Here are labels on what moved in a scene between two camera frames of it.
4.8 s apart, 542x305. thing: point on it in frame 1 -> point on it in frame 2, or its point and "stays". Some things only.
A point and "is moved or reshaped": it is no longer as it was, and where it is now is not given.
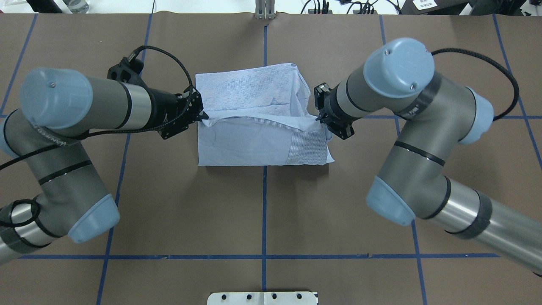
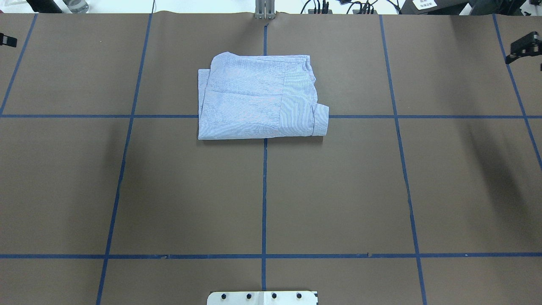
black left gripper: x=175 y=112 -> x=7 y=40
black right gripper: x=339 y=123 -> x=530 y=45
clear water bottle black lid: x=77 y=6 stays
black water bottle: x=44 y=6 stays
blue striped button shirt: x=258 y=116 is moved or reshaped
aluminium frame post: x=265 y=9 stays
